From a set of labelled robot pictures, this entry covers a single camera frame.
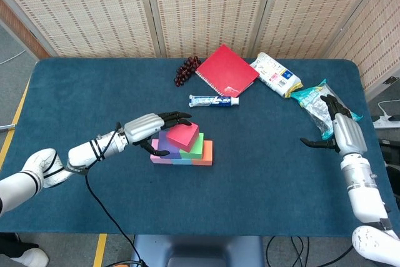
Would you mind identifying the teal felt table cloth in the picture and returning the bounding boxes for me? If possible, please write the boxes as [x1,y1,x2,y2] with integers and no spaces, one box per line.
[0,57,400,238]

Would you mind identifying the orange foam cube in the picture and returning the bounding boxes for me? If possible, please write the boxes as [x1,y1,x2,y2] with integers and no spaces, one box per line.
[191,139,214,167]

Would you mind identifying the red spiral notebook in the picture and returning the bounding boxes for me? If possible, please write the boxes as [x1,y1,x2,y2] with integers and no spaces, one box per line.
[194,44,261,98]

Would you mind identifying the blue white toothpaste tube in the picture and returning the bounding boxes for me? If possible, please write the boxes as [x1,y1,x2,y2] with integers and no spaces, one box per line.
[188,94,240,108]

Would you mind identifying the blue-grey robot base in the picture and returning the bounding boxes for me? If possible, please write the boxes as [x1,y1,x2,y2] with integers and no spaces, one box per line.
[129,234,265,267]

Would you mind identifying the teal clear snack bag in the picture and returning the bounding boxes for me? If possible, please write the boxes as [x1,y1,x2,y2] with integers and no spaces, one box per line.
[290,79,364,140]

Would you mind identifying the grey floor cable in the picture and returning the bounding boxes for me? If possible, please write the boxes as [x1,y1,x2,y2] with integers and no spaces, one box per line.
[0,49,28,65]

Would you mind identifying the white yellow-edged snack bag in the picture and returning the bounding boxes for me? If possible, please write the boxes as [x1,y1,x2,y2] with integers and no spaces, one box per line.
[249,51,304,98]

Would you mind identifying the black equipment case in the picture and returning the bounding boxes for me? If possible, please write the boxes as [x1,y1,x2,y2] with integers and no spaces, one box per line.
[377,138,400,211]

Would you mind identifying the green foam cube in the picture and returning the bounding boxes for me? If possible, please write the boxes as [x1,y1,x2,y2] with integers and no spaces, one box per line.
[179,133,204,160]

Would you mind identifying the red foam cube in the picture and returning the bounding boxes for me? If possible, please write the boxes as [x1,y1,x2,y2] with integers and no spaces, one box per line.
[165,122,200,152]

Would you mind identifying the pink foam cube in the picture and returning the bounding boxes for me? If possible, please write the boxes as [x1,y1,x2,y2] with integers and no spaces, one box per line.
[149,138,173,164]

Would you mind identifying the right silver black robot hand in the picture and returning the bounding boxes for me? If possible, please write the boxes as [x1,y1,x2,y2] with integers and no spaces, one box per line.
[299,94,368,157]

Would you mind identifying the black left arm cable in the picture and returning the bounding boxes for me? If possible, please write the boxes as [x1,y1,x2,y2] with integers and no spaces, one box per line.
[84,122,148,267]

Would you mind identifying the woven bamboo folding screen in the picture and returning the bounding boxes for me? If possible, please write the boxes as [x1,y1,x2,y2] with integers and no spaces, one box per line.
[0,0,400,93]

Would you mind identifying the black floor cables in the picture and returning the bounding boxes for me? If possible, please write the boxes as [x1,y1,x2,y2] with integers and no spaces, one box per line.
[265,235,354,267]

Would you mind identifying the white power cord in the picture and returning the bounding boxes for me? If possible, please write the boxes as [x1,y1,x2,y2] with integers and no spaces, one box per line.
[377,99,400,118]

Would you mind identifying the white power strip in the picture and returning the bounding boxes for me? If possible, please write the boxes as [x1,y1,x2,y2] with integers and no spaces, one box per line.
[373,115,400,129]

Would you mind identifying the dark red grape bunch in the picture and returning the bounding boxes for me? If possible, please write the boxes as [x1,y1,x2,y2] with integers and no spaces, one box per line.
[173,56,202,88]

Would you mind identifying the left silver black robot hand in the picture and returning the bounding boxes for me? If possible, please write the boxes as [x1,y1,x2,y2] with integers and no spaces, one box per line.
[123,111,193,157]

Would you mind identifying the purple foam cube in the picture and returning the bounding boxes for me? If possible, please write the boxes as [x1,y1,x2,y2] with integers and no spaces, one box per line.
[157,130,183,159]

